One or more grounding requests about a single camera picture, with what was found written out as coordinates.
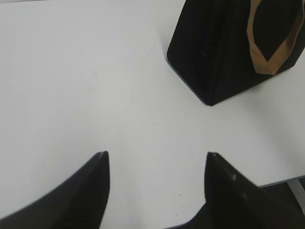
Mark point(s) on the black canvas tote bag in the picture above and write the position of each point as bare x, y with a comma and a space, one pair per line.
210, 49

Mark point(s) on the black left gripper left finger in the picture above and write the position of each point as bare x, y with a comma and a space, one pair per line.
77, 203

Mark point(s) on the white table leg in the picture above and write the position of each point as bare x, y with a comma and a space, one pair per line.
298, 192

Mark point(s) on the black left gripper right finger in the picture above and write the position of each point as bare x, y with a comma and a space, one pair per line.
234, 202

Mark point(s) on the tan front bag handle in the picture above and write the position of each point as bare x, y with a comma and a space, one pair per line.
275, 31

